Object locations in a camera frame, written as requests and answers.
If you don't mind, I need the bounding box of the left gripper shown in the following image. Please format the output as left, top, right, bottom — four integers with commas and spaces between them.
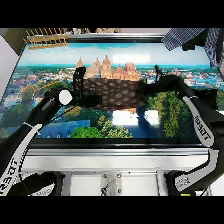
79, 94, 103, 108

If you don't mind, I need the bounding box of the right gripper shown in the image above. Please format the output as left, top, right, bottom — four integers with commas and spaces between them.
136, 81, 160, 97

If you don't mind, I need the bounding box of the brown patterned garment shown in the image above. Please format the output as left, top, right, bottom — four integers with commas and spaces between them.
81, 77, 147, 110

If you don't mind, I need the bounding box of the checked shirt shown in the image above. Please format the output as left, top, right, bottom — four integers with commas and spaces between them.
161, 27, 206, 52

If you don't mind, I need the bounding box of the black garment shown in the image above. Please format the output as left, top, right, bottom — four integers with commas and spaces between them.
181, 29, 210, 52

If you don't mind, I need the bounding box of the dark dotted garment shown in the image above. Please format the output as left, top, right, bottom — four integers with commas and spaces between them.
203, 27, 224, 82

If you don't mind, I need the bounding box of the silver frame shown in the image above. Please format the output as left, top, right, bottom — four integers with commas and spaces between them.
19, 32, 214, 197

